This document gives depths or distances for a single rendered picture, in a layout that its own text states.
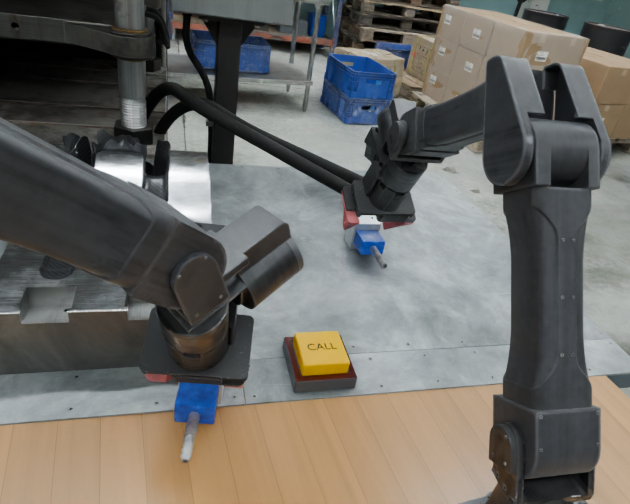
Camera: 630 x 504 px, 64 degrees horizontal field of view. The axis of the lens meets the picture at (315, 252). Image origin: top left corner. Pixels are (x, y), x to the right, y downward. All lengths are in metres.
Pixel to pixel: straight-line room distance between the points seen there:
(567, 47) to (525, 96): 3.96
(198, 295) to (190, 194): 0.47
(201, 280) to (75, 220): 0.10
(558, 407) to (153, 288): 0.35
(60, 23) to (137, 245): 1.03
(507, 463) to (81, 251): 0.39
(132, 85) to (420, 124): 0.75
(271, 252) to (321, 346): 0.25
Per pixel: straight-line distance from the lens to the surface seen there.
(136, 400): 0.63
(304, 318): 0.75
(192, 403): 0.57
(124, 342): 0.64
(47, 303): 0.67
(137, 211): 0.31
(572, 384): 0.51
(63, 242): 0.31
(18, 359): 0.67
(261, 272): 0.42
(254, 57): 4.38
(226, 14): 1.36
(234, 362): 0.50
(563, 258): 0.49
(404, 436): 0.64
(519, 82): 0.51
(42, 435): 0.62
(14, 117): 1.49
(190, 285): 0.35
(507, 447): 0.50
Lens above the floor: 1.27
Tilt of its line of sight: 32 degrees down
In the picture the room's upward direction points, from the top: 10 degrees clockwise
